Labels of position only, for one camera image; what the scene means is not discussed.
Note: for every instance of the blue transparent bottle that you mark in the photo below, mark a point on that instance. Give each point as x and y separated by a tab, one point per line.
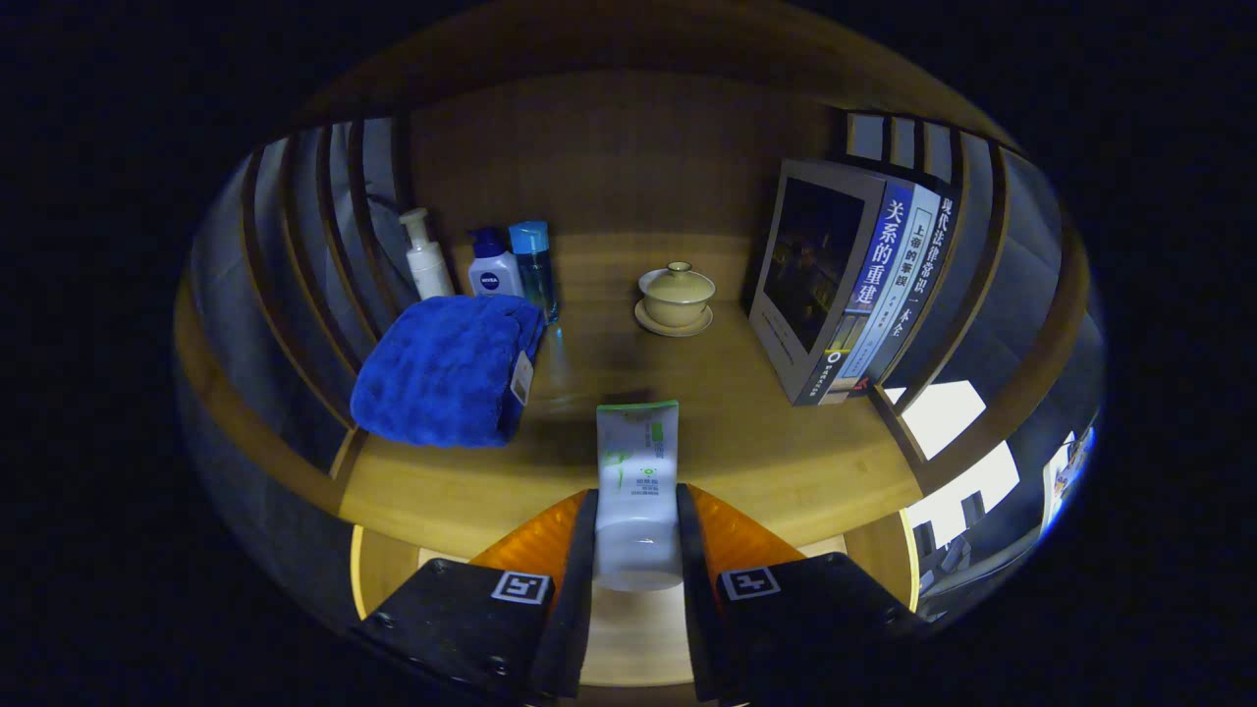
535	270

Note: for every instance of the beige saucer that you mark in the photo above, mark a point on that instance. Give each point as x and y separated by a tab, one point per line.
676	331

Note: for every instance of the blue folded towel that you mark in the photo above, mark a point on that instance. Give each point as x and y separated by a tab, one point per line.
442	373

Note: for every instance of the black spine book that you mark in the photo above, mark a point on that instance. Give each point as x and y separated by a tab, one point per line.
938	265

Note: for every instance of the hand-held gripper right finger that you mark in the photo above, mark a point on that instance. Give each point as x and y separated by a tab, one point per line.
699	609

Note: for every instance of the white storage box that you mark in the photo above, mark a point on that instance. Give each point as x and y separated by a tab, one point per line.
943	412

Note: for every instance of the white lotion bottle blue cap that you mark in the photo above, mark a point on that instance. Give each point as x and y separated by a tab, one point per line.
494	275

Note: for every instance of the white green cream tube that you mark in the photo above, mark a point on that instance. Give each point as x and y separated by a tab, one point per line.
638	471

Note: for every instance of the dark blue spine book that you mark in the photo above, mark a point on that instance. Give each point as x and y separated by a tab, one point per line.
810	265

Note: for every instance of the light blue spine book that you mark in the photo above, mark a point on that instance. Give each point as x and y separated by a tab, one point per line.
903	265

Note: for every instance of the white pump bottle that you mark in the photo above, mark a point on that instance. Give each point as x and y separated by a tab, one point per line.
428	270

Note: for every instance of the wooden cabinet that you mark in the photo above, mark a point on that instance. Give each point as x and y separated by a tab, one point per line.
609	157

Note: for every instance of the beige lidded teacup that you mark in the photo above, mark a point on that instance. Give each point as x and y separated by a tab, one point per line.
678	295

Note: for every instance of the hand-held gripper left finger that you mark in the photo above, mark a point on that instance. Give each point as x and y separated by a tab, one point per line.
579	609

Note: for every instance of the wooden countertop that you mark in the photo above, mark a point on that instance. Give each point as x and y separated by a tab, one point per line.
727	432

